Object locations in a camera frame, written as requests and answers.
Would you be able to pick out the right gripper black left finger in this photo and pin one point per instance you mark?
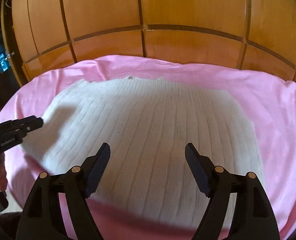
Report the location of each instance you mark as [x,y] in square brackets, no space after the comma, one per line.
[50,196]

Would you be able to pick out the cream knitted sweater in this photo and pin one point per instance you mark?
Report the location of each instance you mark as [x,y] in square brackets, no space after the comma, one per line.
[147,124]

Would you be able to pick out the person's left hand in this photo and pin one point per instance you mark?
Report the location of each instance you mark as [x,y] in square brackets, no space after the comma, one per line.
[3,173]

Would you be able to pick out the pink bed sheet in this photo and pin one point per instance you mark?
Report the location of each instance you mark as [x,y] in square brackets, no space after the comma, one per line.
[268,101]

